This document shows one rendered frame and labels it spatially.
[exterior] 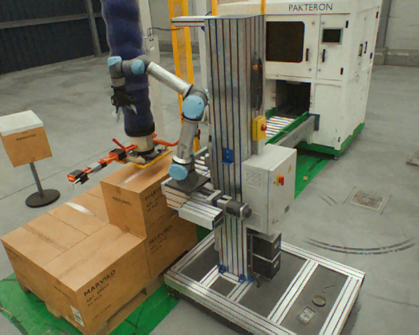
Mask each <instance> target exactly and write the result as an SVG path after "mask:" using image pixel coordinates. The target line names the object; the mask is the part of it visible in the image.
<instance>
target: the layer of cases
mask: <svg viewBox="0 0 419 335"><path fill-rule="evenodd" d="M196 239H197V231H196V224H195V223H193V222H191V221H188V220H186V219H183V218H181V217H179V216H177V215H174V216H173V217H172V218H171V219H170V220H168V221H167V222H166V223H165V224H163V225H162V226H161V227H160V228H159V229H158V230H157V231H155V232H154V233H153V234H152V235H150V236H149V237H148V238H145V237H142V236H139V235H137V234H135V233H132V232H129V231H127V230H125V229H122V228H119V227H117V226H114V225H111V224H110V222H109V219H108V213H107V210H106V206H105V202H104V197H103V194H102V189H101V185H100V184H99V185H98V186H96V187H94V188H92V189H90V190H88V191H86V192H84V193H82V194H80V195H79V196H77V197H75V198H73V199H71V200H70V201H68V202H66V203H64V204H62V205H60V206H58V207H56V208H54V209H53V210H51V211H49V212H47V213H46V214H44V215H42V216H40V217H38V218H36V219H34V220H32V221H30V222H28V223H27V224H25V225H23V226H21V227H19V228H18V229H16V230H14V231H12V232H10V233H8V234H6V235H4V236H2V237H1V238H0V240H1V242H2V244H3V247H4V249H5V252H6V254H7V256H8V258H9V261H10V263H11V266H12V267H13V270H14V272H15V275H16V276H17V277H18V278H20V279H21V280H22V281H23V282H24V283H26V284H27V285H28V286H30V287H31V288H32V289H33V290H34V291H36V292H37V293H38V294H40V295H41V296H42V297H43V298H44V299H46V300H47V301H49V302H50V303H51V304H52V305H53V306H55V307H56V308H57V309H59V310H60V311H61V312H62V313H63V314H65V315H66V316H67V317H69V318H70V319H71V320H72V321H73V322H75V323H76V324H77V325H79V326H80V327H81V328H82V329H83V330H85V331H86V332H88V333H89V334H90V333H91V332H92V331H93V330H94V329H95V328H96V327H97V326H98V325H99V324H101V323H102V322H103V321H104V320H105V319H106V318H108V317H109V316H110V315H111V314H112V313H113V312H114V311H115V310H116V309H117V308H119V307H120V306H121V305H122V304H123V303H125V302H126V301H127V300H128V299H129V298H130V297H131V296H132V295H133V294H134V293H136V292H137V291H138V290H139V289H140V288H142V287H143V286H144V285H145V284H146V283H147V282H148V281H149V280H150V279H151V278H153V277H154V276H155V275H156V274H157V273H158V272H160V271H161V270H162V269H163V268H164V267H165V266H166V265H167V264H168V263H169V262H171V261H172V260H173V259H174V258H175V257H177V256H178V255H179V254H180V253H181V252H182V251H183V250H184V249H185V248H186V247H188V246H189V245H190V244H191V243H192V242H194V241H195V240H196Z"/></svg>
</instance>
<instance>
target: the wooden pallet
mask: <svg viewBox="0 0 419 335"><path fill-rule="evenodd" d="M197 244H198V238H197V239H196V240H195V241H194V242H192V243H191V244H190V245H189V246H188V247H186V248H185V249H184V250H183V251H182V252H181V253H180V254H179V255H178V256H177V257H175V258H174V259H173V260H172V261H171V262H169V263H168V264H167V265H166V266H165V267H164V268H163V269H162V270H161V271H160V272H158V273H157V274H156V275H155V276H154V277H153V278H151V279H150V280H149V281H148V282H147V283H146V284H145V285H144V286H143V287H142V288H140V289H139V290H138V291H137V292H136V293H134V294H133V295H132V296H131V297H130V298H129V299H128V300H127V301H126V302H125V303H123V304H122V305H121V306H120V307H119V308H117V309H116V310H115V311H114V312H113V313H112V314H111V315H110V316H109V317H108V318H106V319H105V320H104V321H103V322H102V323H101V324H99V325H98V326H97V327H96V328H95V329H94V330H93V331H92V332H91V333H90V334H89V333H88V332H86V331H85V330H83V329H82V328H81V327H80V326H79V325H77V324H76V323H75V322H73V321H72V320H71V319H70V318H69V317H67V316H66V315H65V314H63V313H62V312H61V311H60V310H59V309H57V308H56V307H55V306H53V305H52V304H51V303H50V302H49V301H47V300H46V299H44V298H43V297H42V296H41V295H40V294H38V293H37V292H36V291H34V290H33V289H32V288H31V287H30V286H28V285H27V284H26V283H24V282H23V281H22V280H21V279H20V278H18V277H17V276H16V278H17V280H18V283H19V285H20V287H21V289H22V290H24V291H25V292H26V293H28V292H29V291H32V292H33V293H34V294H36V295H37V296H38V297H39V298H40V299H42V300H43V301H44V302H45V304H46V306H47V309H48V311H49V312H50V313H51V314H52V315H54V316H55V317H56V318H58V319H60V318H61V317H64V318H66V319H67V320H68V321H69V322H70V323H71V324H73V325H74V326H75V327H77V328H78V329H79V330H80V331H81V332H82V335H108V334H109V333H111V332H112V331H113V330H114V329H115V328H116V327H117V326H118V325H119V324H120V323H121V322H122V321H123V320H124V319H125V318H126V317H127V316H129V315H130V314H131V313H132V312H133V311H134V310H135V309H136V308H137V307H138V306H140V305H141V304H142V303H143V302H144V301H145V300H146V299H147V298H148V297H149V296H150V295H151V294H152V293H153V292H154V291H155V290H156V289H158V288H159V287H160V286H161V285H162V284H163V283H164V274H165V273H166V272H167V271H168V270H170V269H171V268H172V267H173V266H174V265H175V264H176V263H177V262H178V261H179V260H180V259H182V258H183V257H184V256H185V255H186V254H188V253H189V252H190V251H191V250H192V249H193V248H194V247H195V246H196V245H197Z"/></svg>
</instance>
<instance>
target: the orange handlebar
mask: <svg viewBox="0 0 419 335"><path fill-rule="evenodd" d="M178 142H179V140H177V141H175V142H174V143H169V142H163V141H159V140H154V143H156V144H162V145H165V146H170V147H172V146H176V145H178ZM137 147H138V145H135V146H132V147H131V148H128V149H127V150H126V153H128V152H130V151H131V150H133V149H135V148H137ZM116 158H117V157H116V156H114V157H112V155H110V156H108V157H104V158H102V159H100V161H99V162H97V163H99V164H102V163H104V162H106V163H107V165H108V164H110V163H112V161H113V160H115V159H116ZM83 171H85V172H88V171H90V169H89V168H88V167H87V168H85V169H83ZM69 181H75V180H74V178H71V177H69Z"/></svg>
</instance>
